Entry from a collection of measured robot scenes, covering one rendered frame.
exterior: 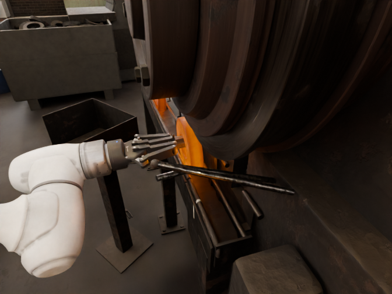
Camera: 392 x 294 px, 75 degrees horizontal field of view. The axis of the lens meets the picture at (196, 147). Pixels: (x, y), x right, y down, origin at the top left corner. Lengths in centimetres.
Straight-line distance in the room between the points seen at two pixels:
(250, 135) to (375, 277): 19
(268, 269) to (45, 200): 41
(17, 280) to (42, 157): 93
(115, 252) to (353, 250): 118
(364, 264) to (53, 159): 58
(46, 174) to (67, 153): 6
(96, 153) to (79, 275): 86
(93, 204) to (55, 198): 110
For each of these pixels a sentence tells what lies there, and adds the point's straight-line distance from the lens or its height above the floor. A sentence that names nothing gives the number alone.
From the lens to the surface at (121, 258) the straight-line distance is 138.
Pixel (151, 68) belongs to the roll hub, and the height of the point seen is 105.
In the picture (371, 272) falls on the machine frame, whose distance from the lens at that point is 35.
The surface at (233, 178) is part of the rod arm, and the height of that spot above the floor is 89.
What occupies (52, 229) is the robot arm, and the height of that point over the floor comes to 75.
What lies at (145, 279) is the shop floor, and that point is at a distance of 131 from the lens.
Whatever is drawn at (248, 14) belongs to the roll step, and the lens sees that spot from 22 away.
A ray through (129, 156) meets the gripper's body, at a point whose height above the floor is 77.
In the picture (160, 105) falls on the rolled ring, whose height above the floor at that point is 66.
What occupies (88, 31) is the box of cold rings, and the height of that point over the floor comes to 69.
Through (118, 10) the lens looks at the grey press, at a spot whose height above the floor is 81.
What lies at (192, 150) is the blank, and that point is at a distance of 61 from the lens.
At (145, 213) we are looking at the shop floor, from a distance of 153.
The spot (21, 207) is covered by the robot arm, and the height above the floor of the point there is 78.
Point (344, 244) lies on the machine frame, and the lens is 36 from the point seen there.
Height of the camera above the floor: 113
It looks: 34 degrees down
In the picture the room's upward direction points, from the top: straight up
